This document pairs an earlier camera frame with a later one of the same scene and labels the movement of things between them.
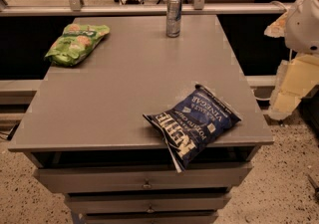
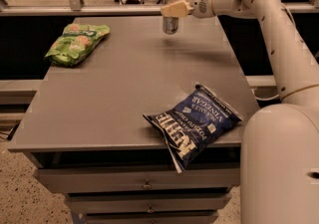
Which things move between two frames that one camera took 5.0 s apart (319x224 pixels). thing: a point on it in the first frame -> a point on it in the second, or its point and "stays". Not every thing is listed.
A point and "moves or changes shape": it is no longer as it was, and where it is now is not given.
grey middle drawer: (149, 202) stays
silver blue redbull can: (173, 16) moves or changes shape
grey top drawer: (81, 180) stays
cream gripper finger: (278, 28) -> (200, 3)
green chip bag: (76, 42) stays
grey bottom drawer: (195, 219) stays
